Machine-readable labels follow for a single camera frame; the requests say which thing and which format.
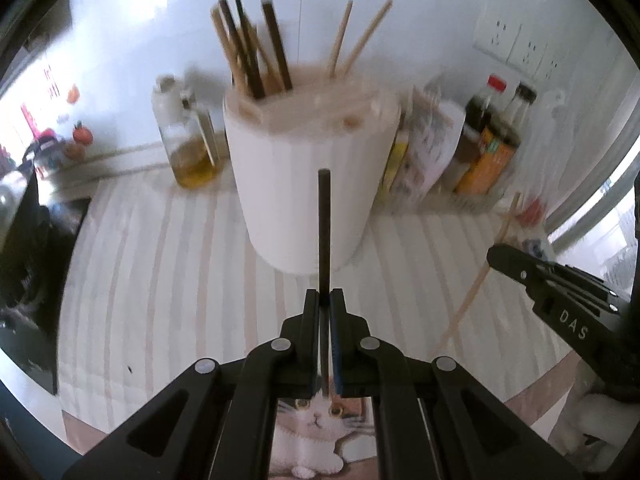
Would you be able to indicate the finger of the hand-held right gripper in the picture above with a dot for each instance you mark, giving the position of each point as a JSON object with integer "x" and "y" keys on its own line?
{"x": 515, "y": 267}

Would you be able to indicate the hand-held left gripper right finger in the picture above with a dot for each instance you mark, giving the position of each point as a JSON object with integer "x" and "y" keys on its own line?
{"x": 338, "y": 340}

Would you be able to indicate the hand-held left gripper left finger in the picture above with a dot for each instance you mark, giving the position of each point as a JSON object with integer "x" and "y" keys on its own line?
{"x": 312, "y": 320}

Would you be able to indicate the white cylindrical chopstick holder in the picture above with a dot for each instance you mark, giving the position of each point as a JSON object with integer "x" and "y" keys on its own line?
{"x": 300, "y": 160}

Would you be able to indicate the small red object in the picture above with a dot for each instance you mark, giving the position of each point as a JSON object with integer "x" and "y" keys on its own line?
{"x": 531, "y": 210}

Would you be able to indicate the cat print table mat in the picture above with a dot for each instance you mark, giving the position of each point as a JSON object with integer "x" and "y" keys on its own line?
{"x": 320, "y": 420}

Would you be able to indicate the striped table mat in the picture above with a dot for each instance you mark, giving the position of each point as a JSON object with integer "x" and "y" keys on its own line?
{"x": 175, "y": 260}

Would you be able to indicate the white printed seasoning packet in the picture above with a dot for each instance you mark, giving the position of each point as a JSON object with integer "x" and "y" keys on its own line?
{"x": 430, "y": 135}

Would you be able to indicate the red cap sauce bottle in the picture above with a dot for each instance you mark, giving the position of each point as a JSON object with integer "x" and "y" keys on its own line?
{"x": 480, "y": 110}

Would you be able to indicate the black cap sauce bottle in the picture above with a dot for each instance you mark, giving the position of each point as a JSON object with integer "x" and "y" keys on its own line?
{"x": 520, "y": 105}

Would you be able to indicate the glass oil cruet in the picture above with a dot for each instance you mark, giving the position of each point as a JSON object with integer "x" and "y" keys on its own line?
{"x": 200, "y": 130}

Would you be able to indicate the glass oil bottle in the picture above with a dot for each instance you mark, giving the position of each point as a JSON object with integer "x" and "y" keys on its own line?
{"x": 172, "y": 125}

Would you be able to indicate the black stove top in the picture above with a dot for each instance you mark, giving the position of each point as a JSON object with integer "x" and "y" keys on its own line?
{"x": 30, "y": 260}

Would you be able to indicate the yellow fruit decoration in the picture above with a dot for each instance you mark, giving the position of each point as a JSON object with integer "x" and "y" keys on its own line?
{"x": 74, "y": 151}

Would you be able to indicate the orange fruit decoration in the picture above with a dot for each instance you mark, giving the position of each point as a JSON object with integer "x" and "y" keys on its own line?
{"x": 81, "y": 133}

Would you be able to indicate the colourful printed package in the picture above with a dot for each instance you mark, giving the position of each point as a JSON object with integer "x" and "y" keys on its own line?
{"x": 42, "y": 142}

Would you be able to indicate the metal window frame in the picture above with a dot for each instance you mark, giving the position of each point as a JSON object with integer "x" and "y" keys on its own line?
{"x": 590, "y": 210}

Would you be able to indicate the white wall hook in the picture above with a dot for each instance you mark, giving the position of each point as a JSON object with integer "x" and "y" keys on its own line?
{"x": 555, "y": 101}

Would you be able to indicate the white wall socket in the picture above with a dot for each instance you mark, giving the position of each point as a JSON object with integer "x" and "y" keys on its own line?
{"x": 529, "y": 50}
{"x": 499, "y": 32}
{"x": 552, "y": 65}

